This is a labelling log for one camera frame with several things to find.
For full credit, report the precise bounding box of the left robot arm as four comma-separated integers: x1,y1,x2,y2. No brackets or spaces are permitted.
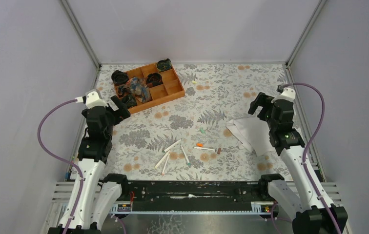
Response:
48,92,130,234

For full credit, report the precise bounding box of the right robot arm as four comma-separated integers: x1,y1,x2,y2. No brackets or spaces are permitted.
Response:
248,89,348,234

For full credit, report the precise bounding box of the white pen orange tip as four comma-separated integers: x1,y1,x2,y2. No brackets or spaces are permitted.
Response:
161,156,169,176

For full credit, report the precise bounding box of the white pen with label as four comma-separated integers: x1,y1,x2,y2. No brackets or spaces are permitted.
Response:
194,147,216,152

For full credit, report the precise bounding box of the white pen teal tip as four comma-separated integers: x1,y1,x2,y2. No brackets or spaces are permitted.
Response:
180,145,191,166

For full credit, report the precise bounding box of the black roll bottom tray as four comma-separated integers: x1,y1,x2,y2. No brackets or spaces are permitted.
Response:
121,94,137,109

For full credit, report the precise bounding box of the colourful crumpled wrapper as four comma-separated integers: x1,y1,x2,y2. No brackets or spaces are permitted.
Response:
116,77,152,103

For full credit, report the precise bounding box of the orange wooden divided tray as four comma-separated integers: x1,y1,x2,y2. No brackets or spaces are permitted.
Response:
114,63,185,114

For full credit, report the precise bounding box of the black roll middle tray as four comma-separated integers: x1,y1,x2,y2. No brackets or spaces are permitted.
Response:
146,73,163,87

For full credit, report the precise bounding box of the black roll top tray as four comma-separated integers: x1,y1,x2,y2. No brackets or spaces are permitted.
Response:
156,58,172,73

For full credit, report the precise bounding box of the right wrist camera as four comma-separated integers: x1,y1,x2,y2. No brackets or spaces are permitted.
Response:
273,85,296,102

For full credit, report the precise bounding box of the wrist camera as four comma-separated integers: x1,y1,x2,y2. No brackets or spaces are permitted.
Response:
84,89,107,109
273,85,296,102

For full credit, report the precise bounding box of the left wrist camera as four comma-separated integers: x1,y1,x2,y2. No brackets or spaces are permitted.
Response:
84,89,107,109

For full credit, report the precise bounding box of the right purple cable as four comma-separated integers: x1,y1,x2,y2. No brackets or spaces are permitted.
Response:
278,82,342,234

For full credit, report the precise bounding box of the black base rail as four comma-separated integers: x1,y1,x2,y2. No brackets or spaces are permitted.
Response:
104,174,284,214

